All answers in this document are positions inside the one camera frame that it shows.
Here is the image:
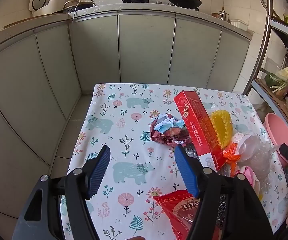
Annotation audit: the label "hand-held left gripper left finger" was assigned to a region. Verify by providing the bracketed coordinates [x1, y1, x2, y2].
[11, 145, 112, 240]

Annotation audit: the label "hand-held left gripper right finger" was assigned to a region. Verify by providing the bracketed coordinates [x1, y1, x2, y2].
[174, 145, 276, 240]

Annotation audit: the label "pink plastic bucket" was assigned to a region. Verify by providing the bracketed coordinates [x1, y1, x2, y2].
[264, 113, 288, 168]

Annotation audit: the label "red snack packet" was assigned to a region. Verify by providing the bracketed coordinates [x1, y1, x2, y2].
[153, 189, 222, 240]

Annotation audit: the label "orange plastic wrapper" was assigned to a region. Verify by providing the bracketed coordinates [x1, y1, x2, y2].
[223, 142, 242, 177]

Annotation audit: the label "foil wrapper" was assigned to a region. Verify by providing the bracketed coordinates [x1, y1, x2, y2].
[150, 113, 191, 144]

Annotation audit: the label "red cardboard box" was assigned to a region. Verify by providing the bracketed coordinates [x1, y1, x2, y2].
[173, 90, 227, 173]

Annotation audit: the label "steel wool scrubber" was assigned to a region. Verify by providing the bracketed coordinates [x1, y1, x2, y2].
[215, 194, 232, 230]

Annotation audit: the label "yellow mesh sponge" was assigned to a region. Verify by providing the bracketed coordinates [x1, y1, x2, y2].
[210, 110, 234, 149]

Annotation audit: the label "cardboard shelf liner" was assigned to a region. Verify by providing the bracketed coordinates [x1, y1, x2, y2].
[253, 78, 288, 133]

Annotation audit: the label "floral bear tablecloth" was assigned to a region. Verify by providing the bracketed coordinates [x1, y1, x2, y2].
[59, 83, 288, 240]

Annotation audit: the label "glass bowl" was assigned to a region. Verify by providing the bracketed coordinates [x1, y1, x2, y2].
[264, 66, 288, 98]

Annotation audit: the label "scallions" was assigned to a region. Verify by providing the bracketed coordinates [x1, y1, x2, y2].
[269, 74, 288, 92]

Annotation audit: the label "green pepper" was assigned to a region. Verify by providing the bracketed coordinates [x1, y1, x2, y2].
[264, 73, 276, 87]

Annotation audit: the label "cauliflower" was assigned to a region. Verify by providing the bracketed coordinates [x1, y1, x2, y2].
[276, 67, 288, 80]

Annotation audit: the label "grey-green kitchen cabinet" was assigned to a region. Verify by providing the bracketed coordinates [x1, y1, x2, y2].
[0, 4, 254, 173]

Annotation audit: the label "white plastic tray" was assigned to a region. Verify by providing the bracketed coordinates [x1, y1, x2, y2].
[231, 19, 250, 32]

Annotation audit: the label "metal storage rack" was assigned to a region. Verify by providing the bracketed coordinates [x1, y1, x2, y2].
[243, 0, 288, 143]

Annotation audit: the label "steel kettle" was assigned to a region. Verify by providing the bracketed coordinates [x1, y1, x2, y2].
[218, 6, 231, 22]

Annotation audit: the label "black electric cooker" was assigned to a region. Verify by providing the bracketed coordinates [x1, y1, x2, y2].
[63, 0, 95, 13]

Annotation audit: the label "gas stove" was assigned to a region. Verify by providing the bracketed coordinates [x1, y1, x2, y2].
[123, 0, 200, 12]

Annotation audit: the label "white rice cooker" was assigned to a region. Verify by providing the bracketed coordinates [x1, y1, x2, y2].
[30, 0, 70, 17]

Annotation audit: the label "white power cable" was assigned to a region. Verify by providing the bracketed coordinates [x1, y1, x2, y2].
[72, 1, 81, 23]

